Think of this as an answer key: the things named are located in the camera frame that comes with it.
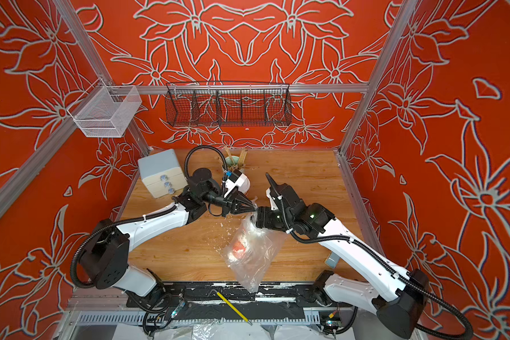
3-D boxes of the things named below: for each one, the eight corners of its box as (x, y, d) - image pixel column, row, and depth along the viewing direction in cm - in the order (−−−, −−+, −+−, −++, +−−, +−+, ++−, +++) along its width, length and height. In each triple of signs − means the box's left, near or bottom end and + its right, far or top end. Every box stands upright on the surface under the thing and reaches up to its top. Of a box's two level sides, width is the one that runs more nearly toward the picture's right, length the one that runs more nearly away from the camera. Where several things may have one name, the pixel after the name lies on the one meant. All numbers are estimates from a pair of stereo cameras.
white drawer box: (155, 203, 100) (140, 183, 88) (150, 181, 109) (136, 160, 97) (189, 189, 105) (180, 169, 93) (182, 169, 114) (173, 148, 101)
